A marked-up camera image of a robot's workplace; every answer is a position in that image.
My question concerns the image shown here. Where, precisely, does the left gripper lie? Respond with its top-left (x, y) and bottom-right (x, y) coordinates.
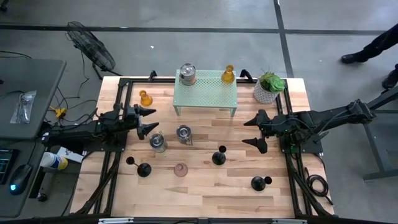
top-left (123, 105), bottom-right (160, 141)

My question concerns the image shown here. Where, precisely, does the mint perforated metal shelf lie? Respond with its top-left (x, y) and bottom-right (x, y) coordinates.
top-left (172, 69), bottom-right (239, 118)

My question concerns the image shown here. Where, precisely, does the black metal candlestick holder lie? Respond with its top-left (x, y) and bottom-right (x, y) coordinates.
top-left (211, 144), bottom-right (228, 166)
top-left (251, 175), bottom-right (274, 192)
top-left (126, 156), bottom-right (152, 179)

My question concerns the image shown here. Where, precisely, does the white wipes canister yellow label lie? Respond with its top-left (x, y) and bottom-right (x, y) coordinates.
top-left (39, 151), bottom-right (69, 171)

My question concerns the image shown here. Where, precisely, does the person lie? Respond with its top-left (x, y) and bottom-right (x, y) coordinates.
top-left (340, 24), bottom-right (398, 91)

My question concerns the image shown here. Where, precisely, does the yellow power plug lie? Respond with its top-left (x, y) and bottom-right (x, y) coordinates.
top-left (49, 105), bottom-right (68, 119)

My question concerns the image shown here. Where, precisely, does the dark backlit keyboard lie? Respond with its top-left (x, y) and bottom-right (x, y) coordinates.
top-left (0, 148), bottom-right (19, 185)

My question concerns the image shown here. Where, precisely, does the candle tin orange label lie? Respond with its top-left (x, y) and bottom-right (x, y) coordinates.
top-left (178, 63), bottom-right (197, 87)

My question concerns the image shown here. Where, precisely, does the succulent in triangle-patterned pot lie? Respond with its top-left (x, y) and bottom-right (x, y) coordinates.
top-left (252, 70), bottom-right (287, 105)

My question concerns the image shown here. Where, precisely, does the grey side desk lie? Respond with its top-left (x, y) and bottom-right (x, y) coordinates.
top-left (0, 58), bottom-right (68, 218)

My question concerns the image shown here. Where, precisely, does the coiled black cable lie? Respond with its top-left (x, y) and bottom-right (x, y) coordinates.
top-left (304, 167), bottom-right (334, 206)

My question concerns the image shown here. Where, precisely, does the amber glass candle holder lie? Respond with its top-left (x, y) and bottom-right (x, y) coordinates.
top-left (139, 90), bottom-right (154, 107)
top-left (221, 64), bottom-right (236, 85)

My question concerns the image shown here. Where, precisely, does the white paper leaflet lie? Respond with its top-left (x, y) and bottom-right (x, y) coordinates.
top-left (56, 146), bottom-right (85, 164)

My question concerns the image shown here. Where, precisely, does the candle tin brown label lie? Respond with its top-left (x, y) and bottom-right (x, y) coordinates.
top-left (175, 124), bottom-right (194, 146)

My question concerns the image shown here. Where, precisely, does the grey metal table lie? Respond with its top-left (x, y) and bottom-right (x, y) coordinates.
top-left (357, 85), bottom-right (398, 183)

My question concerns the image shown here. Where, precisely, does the black aluminium table frame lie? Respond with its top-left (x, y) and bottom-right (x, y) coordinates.
top-left (70, 70), bottom-right (335, 218)

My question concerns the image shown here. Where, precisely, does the pink glass candle holder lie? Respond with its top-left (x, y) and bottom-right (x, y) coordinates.
top-left (173, 162), bottom-right (189, 179)

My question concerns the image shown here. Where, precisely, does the candle tin white green label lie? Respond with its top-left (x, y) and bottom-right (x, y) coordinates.
top-left (149, 131), bottom-right (169, 154)

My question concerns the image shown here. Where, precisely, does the black computer mouse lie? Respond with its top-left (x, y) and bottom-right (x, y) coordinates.
top-left (8, 164), bottom-right (34, 196)

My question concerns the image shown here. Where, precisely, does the black floor fan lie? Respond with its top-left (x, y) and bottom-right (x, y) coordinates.
top-left (65, 21), bottom-right (123, 80)

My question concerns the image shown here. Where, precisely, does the silver metal bracket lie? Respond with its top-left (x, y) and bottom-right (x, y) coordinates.
top-left (98, 217), bottom-right (134, 224)
top-left (272, 218), bottom-right (308, 224)

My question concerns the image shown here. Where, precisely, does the clear plastic bag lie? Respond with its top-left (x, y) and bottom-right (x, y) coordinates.
top-left (9, 90), bottom-right (37, 124)

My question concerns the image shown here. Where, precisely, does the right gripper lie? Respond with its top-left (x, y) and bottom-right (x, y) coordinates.
top-left (241, 109), bottom-right (295, 154)

